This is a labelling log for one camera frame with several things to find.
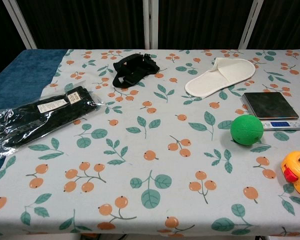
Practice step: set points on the floral print tablecloth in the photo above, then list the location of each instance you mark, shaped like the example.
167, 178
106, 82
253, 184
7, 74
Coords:
150, 175

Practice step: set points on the white frame post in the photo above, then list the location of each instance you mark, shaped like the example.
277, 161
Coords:
21, 23
150, 23
251, 23

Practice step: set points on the black curtain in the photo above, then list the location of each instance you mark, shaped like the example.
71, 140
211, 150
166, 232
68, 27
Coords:
90, 23

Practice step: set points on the white disposable slipper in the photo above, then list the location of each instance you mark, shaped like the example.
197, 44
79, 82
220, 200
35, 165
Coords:
222, 75

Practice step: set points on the digital kitchen scale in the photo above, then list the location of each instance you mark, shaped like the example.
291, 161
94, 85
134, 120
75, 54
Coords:
270, 105

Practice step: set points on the black socks in plastic bag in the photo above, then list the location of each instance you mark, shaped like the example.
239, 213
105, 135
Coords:
35, 117

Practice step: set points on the green ball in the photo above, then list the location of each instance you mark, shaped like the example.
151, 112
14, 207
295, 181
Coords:
246, 130

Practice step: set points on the yellow tape measure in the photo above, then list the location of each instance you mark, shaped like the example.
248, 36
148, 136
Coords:
296, 172

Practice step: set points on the blue velvet cloth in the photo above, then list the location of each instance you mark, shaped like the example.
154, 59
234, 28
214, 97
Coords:
20, 72

